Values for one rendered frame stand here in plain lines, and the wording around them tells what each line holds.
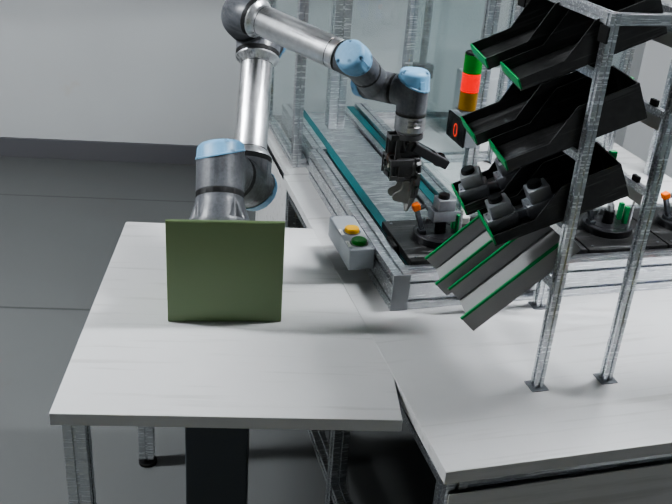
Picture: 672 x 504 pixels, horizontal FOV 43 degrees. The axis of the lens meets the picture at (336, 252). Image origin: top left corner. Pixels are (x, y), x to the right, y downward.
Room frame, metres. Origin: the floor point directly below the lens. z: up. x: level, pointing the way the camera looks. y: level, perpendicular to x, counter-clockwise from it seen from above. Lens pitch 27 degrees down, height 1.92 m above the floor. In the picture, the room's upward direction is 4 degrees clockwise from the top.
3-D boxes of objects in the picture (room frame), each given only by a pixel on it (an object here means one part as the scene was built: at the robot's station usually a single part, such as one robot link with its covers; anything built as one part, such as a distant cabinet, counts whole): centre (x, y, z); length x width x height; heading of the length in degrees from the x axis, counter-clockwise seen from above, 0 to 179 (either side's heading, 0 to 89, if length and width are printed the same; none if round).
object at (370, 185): (2.32, -0.21, 0.91); 0.84 x 0.28 x 0.10; 17
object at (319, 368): (1.80, 0.23, 0.84); 0.90 x 0.70 x 0.03; 5
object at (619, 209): (2.17, -0.75, 1.01); 0.24 x 0.24 x 0.13; 17
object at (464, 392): (2.16, -0.69, 0.85); 1.50 x 1.41 x 0.03; 17
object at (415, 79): (2.00, -0.15, 1.36); 0.09 x 0.08 x 0.11; 61
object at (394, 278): (2.25, -0.04, 0.91); 0.89 x 0.06 x 0.11; 17
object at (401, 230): (2.03, -0.27, 0.96); 0.24 x 0.24 x 0.02; 17
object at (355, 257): (2.05, -0.04, 0.93); 0.21 x 0.07 x 0.06; 17
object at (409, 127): (1.99, -0.16, 1.29); 0.08 x 0.08 x 0.05
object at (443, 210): (2.03, -0.28, 1.06); 0.08 x 0.04 x 0.07; 107
